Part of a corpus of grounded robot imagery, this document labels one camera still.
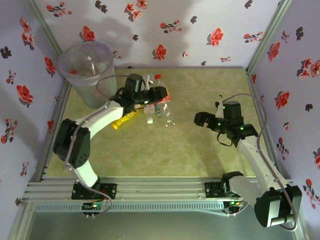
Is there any red-label cola plastic bottle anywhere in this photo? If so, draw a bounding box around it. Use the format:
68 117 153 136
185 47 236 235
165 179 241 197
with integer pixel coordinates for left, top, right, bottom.
153 74 174 103

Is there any translucent plastic bin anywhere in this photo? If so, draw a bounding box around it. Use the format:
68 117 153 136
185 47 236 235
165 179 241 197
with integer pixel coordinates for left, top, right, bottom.
57 41 118 110

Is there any small white-label plastic bottle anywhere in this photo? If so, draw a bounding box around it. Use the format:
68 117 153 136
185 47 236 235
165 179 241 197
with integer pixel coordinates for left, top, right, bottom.
143 103 157 116

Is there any large clear plastic bottle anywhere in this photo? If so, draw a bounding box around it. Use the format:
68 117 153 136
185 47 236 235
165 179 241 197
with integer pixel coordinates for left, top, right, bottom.
156 101 176 128

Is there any yellow tube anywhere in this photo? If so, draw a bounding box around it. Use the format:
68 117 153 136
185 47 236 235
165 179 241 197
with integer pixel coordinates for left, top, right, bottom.
111 109 140 131

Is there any perforated metal strip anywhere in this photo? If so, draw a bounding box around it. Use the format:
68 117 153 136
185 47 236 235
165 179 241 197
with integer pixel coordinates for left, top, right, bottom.
32 201 226 214

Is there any short black cable loop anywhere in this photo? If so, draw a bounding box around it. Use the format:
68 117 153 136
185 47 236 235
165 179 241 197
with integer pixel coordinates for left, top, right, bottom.
216 131 233 148

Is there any grey left arm cable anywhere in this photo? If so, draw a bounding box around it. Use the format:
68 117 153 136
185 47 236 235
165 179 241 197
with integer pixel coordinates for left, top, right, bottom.
63 74 131 171

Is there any aluminium side rail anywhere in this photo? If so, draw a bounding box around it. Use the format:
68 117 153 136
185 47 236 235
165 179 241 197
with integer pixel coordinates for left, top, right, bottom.
246 68 285 181
37 82 72 181

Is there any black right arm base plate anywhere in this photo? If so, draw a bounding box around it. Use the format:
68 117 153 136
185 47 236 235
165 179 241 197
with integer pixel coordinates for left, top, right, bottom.
204 181 226 200

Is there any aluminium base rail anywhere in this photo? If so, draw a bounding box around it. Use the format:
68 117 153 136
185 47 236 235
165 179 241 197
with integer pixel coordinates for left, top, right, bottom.
23 176 293 204

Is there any aluminium frame post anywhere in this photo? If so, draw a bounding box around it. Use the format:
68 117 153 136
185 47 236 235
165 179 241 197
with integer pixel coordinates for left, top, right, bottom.
246 0 294 73

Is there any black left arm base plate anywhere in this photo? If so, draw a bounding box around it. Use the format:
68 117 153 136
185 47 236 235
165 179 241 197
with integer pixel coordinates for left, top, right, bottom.
71 182 118 201

